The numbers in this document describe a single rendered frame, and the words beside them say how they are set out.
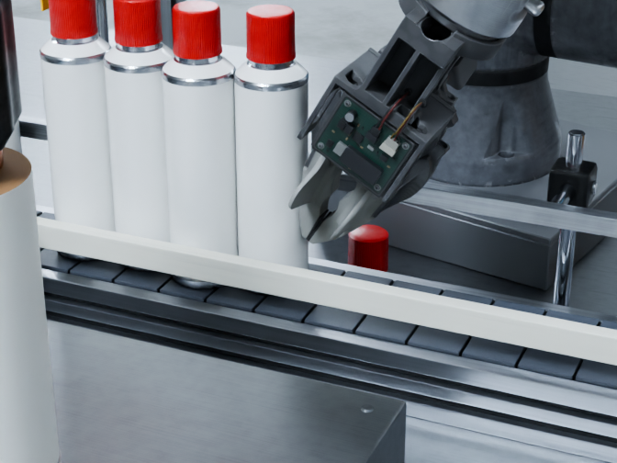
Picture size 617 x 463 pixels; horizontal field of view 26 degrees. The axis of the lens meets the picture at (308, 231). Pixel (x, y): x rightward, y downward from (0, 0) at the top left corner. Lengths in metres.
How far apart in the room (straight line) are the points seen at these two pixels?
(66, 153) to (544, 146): 0.42
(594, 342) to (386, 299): 0.14
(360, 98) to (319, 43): 3.65
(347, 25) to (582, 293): 3.63
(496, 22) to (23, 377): 0.34
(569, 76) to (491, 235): 0.53
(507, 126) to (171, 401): 0.44
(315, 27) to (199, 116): 3.74
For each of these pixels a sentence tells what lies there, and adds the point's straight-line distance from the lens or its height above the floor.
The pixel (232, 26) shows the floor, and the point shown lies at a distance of 4.67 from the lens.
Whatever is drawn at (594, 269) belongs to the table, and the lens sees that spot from 1.14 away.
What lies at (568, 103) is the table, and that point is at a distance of 1.52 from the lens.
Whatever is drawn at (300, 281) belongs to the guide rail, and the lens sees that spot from 0.92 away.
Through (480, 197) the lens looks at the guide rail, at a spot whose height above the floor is 0.96.
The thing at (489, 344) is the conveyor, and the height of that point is 0.88.
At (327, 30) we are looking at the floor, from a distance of 4.61.
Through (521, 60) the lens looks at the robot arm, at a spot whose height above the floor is 0.99.
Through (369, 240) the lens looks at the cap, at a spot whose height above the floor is 0.86.
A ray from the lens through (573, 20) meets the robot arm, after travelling 1.09.
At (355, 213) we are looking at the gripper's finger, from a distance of 0.89.
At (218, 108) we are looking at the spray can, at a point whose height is 1.02.
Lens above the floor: 1.34
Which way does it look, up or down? 25 degrees down
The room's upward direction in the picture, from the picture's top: straight up
